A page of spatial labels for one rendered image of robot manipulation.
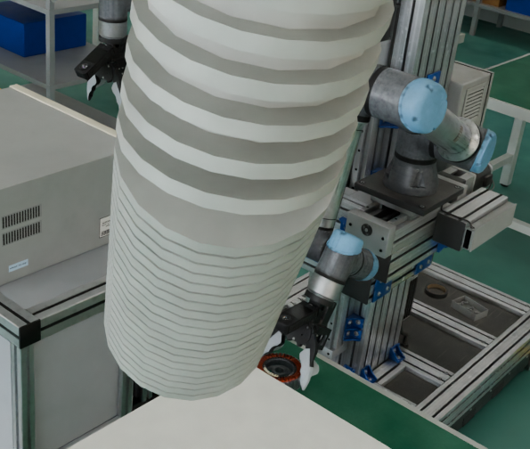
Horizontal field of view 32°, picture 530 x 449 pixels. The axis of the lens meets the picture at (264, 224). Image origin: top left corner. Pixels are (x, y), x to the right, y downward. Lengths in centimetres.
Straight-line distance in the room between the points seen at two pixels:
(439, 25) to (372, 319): 97
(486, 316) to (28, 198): 230
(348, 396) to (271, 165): 166
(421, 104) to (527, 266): 264
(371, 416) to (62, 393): 71
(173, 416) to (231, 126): 86
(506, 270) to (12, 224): 310
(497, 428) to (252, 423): 219
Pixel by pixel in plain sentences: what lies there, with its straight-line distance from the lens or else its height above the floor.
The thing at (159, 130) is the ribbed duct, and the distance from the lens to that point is 58.
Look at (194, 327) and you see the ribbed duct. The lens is 74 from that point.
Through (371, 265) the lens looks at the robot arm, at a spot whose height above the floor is 103.
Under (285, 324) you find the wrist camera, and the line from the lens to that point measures 200.
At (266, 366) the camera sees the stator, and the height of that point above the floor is 84.
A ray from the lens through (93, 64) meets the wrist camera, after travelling 248.
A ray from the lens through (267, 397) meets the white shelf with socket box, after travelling 142.
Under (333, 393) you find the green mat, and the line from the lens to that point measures 221.
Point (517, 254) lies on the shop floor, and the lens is 470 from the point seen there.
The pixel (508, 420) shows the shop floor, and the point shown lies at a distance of 355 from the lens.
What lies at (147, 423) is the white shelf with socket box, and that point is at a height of 120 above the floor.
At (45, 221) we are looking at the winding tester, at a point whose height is 122.
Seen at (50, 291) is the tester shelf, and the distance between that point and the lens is 181.
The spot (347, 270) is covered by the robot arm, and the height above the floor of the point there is 106.
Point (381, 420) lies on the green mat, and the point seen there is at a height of 75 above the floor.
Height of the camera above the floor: 207
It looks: 27 degrees down
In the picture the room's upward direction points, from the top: 6 degrees clockwise
